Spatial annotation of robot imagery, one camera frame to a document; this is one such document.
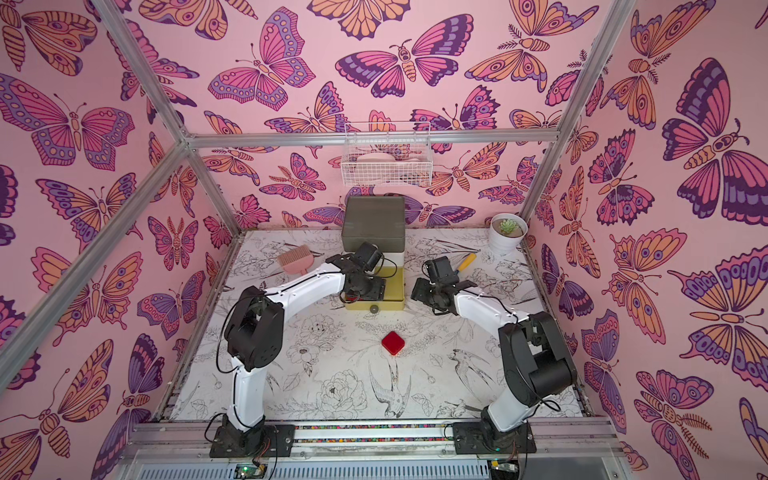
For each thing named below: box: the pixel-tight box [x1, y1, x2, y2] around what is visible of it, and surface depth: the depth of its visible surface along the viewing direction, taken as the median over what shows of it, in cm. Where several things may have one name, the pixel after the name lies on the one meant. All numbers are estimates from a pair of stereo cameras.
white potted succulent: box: [490, 212, 528, 253], surface depth 108 cm
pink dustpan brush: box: [277, 244, 315, 275], surface depth 112 cm
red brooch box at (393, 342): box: [381, 331, 405, 355], surface depth 92 cm
